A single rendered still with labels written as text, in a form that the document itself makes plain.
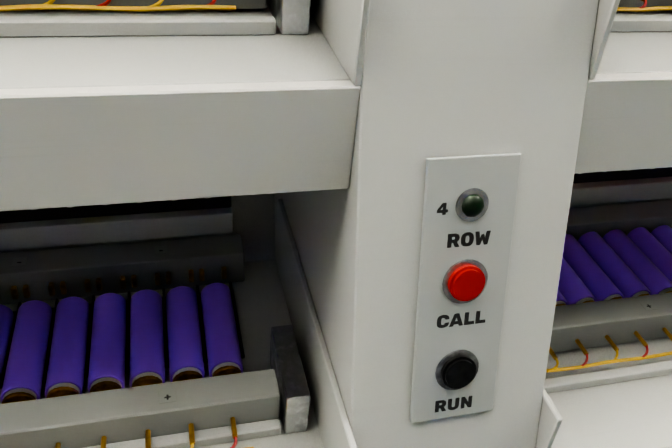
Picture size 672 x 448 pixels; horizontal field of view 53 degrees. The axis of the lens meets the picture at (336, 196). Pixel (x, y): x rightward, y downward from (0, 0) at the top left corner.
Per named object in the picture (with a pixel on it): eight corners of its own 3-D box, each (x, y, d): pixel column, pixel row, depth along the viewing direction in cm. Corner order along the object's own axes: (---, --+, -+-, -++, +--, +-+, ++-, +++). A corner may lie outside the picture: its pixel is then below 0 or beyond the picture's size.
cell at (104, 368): (127, 313, 40) (126, 400, 35) (95, 316, 40) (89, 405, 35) (124, 290, 39) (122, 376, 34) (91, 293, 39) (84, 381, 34)
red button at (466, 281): (484, 300, 28) (488, 265, 27) (449, 304, 28) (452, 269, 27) (474, 289, 29) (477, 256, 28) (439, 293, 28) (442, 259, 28)
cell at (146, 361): (162, 309, 41) (166, 394, 35) (131, 313, 40) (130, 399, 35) (161, 287, 40) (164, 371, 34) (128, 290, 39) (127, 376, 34)
